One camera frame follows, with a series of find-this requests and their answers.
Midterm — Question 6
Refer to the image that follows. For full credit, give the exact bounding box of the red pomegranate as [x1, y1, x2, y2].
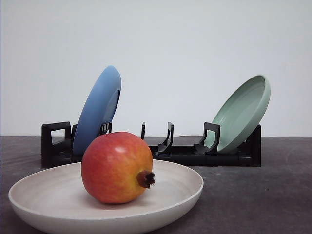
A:
[81, 132, 156, 204]

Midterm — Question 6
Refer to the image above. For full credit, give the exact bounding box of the white plate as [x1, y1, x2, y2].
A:
[8, 160, 204, 234]

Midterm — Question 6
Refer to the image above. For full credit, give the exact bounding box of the blue plate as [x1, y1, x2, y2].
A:
[73, 65, 121, 155]

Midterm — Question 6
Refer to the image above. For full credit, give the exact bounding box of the green plate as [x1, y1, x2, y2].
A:
[205, 75, 271, 153]

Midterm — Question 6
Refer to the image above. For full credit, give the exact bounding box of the black plate rack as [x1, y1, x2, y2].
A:
[41, 121, 262, 168]

